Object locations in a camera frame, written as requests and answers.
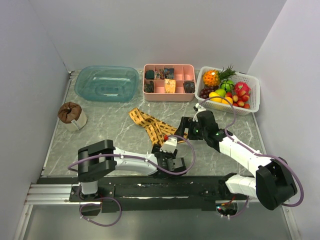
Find orange toy pineapple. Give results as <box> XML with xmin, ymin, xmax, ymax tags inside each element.
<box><xmin>202</xmin><ymin>65</ymin><xmax>236</xmax><ymax>87</ymax></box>

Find orange toy fruit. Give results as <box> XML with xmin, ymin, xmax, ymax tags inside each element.
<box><xmin>221</xmin><ymin>96</ymin><xmax>233</xmax><ymax>105</ymax></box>

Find teal transparent plastic tub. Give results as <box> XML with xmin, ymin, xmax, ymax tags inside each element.
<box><xmin>74</xmin><ymin>65</ymin><xmax>139</xmax><ymax>103</ymax></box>

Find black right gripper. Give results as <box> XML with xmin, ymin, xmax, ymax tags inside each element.
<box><xmin>174</xmin><ymin>116</ymin><xmax>208</xmax><ymax>141</ymax></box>

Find pink divided organizer box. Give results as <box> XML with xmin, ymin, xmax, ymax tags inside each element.
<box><xmin>142</xmin><ymin>63</ymin><xmax>196</xmax><ymax>102</ymax></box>

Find black rolled tie left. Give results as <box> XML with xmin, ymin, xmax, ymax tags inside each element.
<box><xmin>143</xmin><ymin>80</ymin><xmax>155</xmax><ymax>93</ymax></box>

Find white plastic fruit basket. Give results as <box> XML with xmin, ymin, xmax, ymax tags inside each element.
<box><xmin>195</xmin><ymin>66</ymin><xmax>260</xmax><ymax>116</ymax></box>

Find yellow toy mango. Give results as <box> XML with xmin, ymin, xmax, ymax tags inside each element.
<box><xmin>208</xmin><ymin>91</ymin><xmax>222</xmax><ymax>103</ymax></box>

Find lime green toy fruit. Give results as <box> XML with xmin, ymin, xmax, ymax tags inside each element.
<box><xmin>215</xmin><ymin>88</ymin><xmax>227</xmax><ymax>98</ymax></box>

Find dark rolled tie right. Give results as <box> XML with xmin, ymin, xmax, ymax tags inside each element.
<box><xmin>183</xmin><ymin>80</ymin><xmax>196</xmax><ymax>94</ymax></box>

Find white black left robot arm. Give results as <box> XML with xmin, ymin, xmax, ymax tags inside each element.
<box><xmin>68</xmin><ymin>138</ymin><xmax>187</xmax><ymax>201</ymax></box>

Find dark green rolled tie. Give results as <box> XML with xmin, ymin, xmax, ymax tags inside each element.
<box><xmin>144</xmin><ymin>69</ymin><xmax>155</xmax><ymax>80</ymax></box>

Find blue patterned rolled tie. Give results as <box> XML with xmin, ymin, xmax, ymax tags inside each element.
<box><xmin>163</xmin><ymin>67</ymin><xmax>175</xmax><ymax>80</ymax></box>

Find pink toy dragon fruit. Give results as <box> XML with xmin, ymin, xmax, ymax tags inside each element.
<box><xmin>234</xmin><ymin>81</ymin><xmax>251</xmax><ymax>97</ymax></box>

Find yellow beetle print tie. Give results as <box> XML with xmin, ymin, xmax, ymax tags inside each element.
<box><xmin>128</xmin><ymin>108</ymin><xmax>177</xmax><ymax>146</ymax></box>

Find brown white rolled cloth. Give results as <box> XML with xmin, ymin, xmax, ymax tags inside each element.
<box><xmin>57</xmin><ymin>101</ymin><xmax>88</xmax><ymax>132</ymax></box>

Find yellow rolled tie in box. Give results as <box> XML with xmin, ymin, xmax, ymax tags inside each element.
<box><xmin>164</xmin><ymin>78</ymin><xmax>176</xmax><ymax>94</ymax></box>

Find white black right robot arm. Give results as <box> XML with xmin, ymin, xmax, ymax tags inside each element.
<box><xmin>175</xmin><ymin>110</ymin><xmax>298</xmax><ymax>210</ymax></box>

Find multicolour patterned rolled tie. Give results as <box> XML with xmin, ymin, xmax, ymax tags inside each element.
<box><xmin>154</xmin><ymin>69</ymin><xmax>165</xmax><ymax>80</ymax></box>

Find black aluminium mounting rail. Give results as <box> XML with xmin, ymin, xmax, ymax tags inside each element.
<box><xmin>25</xmin><ymin>176</ymin><xmax>247</xmax><ymax>217</ymax></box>

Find purple toy grapes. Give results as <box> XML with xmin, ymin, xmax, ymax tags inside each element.
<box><xmin>199</xmin><ymin>86</ymin><xmax>219</xmax><ymax>99</ymax></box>

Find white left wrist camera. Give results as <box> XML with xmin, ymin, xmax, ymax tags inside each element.
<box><xmin>160</xmin><ymin>135</ymin><xmax>178</xmax><ymax>153</ymax></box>

